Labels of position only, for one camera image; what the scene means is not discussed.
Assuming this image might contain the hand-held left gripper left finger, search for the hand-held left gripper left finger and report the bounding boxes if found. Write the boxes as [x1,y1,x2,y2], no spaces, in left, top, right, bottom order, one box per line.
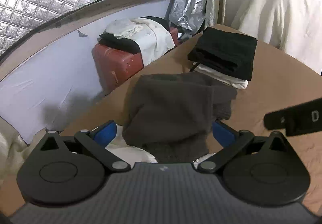
[37,120,132,173]

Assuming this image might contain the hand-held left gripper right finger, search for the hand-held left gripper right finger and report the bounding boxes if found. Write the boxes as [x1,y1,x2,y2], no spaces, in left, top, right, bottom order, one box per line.
[192,120,289,174]

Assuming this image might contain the dark grey knit sweater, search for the dark grey knit sweater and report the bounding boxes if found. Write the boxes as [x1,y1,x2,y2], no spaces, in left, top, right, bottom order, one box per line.
[122,73,238,164]

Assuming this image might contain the black folded clothes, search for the black folded clothes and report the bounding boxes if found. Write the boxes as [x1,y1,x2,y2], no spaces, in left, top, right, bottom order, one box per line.
[187,26,258,81]

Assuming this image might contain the white folded garment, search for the white folded garment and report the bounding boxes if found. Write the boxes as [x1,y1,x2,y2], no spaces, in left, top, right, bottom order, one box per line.
[192,61,249,90]

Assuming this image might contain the red suitcase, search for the red suitcase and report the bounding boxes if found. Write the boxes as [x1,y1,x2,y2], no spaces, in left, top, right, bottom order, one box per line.
[92,28,180,95]

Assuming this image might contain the pale board panel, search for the pale board panel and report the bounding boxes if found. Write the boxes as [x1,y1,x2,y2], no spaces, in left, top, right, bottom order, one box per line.
[0,0,190,145]

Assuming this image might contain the black cloth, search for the black cloth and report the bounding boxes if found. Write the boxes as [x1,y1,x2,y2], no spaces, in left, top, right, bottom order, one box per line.
[99,16,171,54]

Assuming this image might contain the cream bedding cloth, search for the cream bedding cloth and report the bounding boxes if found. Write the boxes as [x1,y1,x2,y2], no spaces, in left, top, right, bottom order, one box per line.
[0,116,51,187]

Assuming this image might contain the white crumpled cloth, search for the white crumpled cloth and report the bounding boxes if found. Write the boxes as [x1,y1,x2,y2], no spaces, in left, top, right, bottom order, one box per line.
[105,18,144,39]

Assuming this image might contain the cream printed cloth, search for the cream printed cloth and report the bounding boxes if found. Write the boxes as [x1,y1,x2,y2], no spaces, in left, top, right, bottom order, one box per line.
[131,18,176,62]

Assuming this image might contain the cream draped blanket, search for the cream draped blanket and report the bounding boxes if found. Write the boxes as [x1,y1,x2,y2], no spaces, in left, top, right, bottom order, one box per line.
[231,0,322,76]

